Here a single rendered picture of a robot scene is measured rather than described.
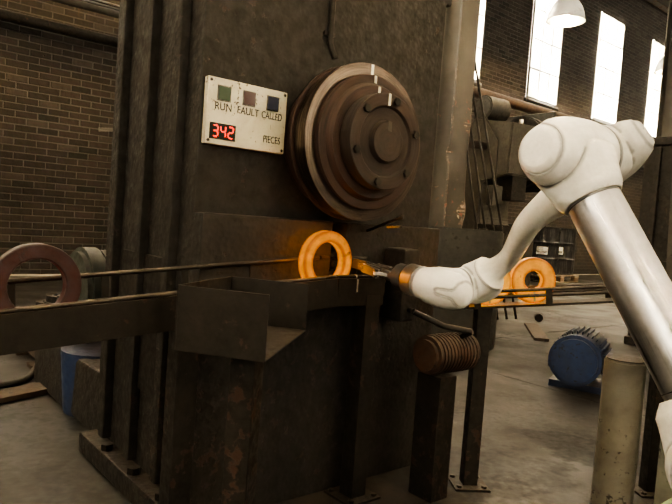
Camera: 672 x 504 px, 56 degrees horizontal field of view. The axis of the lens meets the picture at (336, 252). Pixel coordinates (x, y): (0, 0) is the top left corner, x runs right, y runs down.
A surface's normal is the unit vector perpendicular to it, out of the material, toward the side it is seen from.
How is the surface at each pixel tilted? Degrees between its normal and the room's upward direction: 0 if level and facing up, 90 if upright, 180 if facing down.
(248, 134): 90
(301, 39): 90
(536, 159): 86
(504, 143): 90
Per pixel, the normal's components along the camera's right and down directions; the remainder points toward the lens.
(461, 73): 0.63, 0.09
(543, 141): -0.81, -0.07
